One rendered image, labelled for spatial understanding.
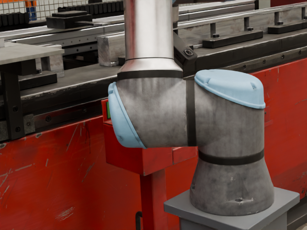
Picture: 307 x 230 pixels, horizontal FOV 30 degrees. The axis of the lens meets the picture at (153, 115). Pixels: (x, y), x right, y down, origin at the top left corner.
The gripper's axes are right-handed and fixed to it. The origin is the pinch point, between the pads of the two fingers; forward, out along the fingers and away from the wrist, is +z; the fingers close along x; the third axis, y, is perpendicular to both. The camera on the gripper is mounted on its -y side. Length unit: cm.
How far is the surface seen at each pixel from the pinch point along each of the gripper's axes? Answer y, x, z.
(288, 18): 33, -104, -6
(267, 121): 17, -72, 29
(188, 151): -6.6, -1.6, 14.8
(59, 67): 32.4, 13.1, -4.1
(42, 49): 12.5, 31.3, -15.3
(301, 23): 27, -105, -4
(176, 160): -6.6, 3.4, 16.0
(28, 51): 13.4, 34.7, -15.3
